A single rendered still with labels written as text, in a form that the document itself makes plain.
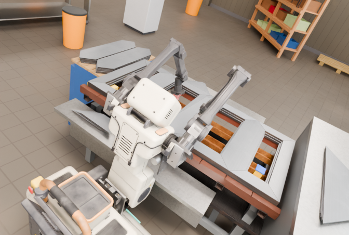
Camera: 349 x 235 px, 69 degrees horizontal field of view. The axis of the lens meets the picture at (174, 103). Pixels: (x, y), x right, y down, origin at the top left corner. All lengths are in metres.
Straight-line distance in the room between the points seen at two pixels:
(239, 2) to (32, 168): 8.83
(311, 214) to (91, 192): 1.05
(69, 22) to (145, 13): 1.77
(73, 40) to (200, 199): 3.41
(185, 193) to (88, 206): 0.65
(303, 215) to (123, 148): 0.91
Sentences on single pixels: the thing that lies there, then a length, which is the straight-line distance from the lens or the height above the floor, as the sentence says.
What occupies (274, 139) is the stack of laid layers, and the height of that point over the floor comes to 0.84.
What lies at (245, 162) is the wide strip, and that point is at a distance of 1.79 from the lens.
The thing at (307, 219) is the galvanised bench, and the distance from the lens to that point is 1.44.
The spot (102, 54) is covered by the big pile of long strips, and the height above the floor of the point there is 0.85.
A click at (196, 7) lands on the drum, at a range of 8.31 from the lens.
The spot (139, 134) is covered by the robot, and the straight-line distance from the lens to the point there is 1.13.
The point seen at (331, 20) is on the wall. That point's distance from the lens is 9.36.
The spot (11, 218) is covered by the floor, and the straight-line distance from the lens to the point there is 2.32.
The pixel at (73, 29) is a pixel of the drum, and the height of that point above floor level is 0.33.
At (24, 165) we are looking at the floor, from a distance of 2.60.
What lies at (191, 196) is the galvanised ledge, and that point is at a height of 0.68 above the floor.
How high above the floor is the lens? 1.96
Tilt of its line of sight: 33 degrees down
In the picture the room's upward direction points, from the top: 18 degrees clockwise
